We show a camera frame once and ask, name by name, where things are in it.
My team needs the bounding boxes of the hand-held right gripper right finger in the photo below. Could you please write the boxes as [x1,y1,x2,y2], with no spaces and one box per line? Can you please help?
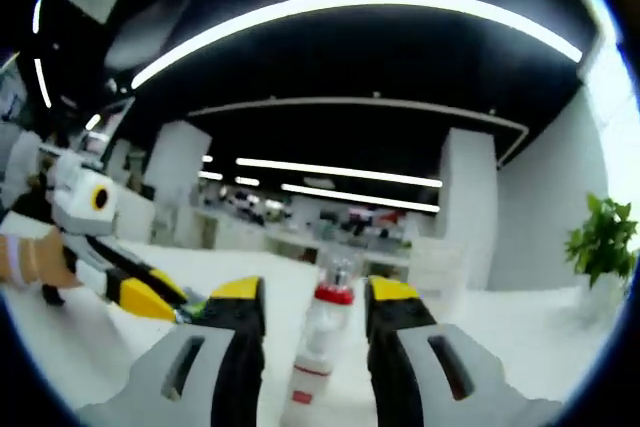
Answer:
[364,275,562,427]

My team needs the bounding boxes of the white wristband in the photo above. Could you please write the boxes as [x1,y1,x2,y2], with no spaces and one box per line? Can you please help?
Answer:
[4,235,40,284]

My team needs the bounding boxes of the person's left hand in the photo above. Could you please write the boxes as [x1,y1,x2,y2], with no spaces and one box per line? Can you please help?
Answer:
[34,226,85,293]

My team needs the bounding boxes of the potted green plant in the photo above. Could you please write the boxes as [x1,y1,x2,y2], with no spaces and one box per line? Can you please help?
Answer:
[564,192,640,308]

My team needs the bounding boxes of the row of white office desks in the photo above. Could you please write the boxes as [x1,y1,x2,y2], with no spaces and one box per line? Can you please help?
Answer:
[114,191,471,293]

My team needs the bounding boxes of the white skincare bottle red band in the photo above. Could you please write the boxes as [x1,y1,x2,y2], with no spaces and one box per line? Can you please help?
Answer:
[285,255,357,411]

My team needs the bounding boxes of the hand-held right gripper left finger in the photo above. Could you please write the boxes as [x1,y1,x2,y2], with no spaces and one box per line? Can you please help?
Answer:
[78,275,267,427]

